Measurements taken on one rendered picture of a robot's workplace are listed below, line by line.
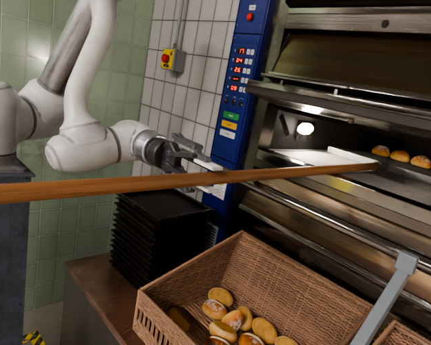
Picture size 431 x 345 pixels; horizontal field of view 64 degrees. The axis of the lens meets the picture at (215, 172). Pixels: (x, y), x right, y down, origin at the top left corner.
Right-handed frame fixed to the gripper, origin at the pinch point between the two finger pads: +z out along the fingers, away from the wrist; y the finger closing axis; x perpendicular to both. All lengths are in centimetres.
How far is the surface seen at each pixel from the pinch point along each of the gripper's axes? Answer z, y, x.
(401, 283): 40.0, 7.7, -14.8
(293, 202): 13.0, 2.9, -17.0
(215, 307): -15, 56, -30
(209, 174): 1.0, -0.6, 0.3
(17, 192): 1.6, 0.3, 38.3
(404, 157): -8, -1, -145
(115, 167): -121, 38, -41
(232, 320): -5, 54, -29
